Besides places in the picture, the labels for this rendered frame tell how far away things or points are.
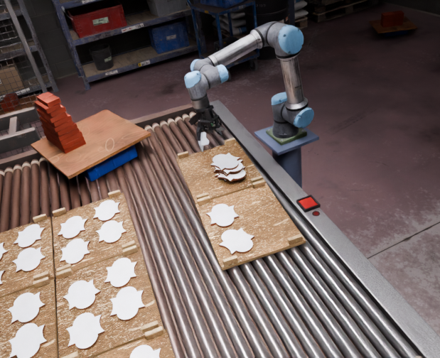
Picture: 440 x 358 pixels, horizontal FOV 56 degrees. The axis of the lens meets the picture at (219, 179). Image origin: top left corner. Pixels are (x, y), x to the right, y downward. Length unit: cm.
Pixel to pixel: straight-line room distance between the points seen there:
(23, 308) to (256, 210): 99
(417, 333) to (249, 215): 77
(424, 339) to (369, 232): 166
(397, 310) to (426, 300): 123
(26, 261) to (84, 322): 47
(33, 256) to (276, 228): 104
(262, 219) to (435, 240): 159
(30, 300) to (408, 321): 134
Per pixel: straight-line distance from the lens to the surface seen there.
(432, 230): 317
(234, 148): 223
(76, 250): 187
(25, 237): 207
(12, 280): 191
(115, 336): 154
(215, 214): 181
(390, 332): 148
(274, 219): 177
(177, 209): 192
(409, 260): 294
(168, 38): 625
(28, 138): 282
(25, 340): 167
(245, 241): 167
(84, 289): 170
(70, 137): 235
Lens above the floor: 214
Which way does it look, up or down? 37 degrees down
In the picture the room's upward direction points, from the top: 10 degrees counter-clockwise
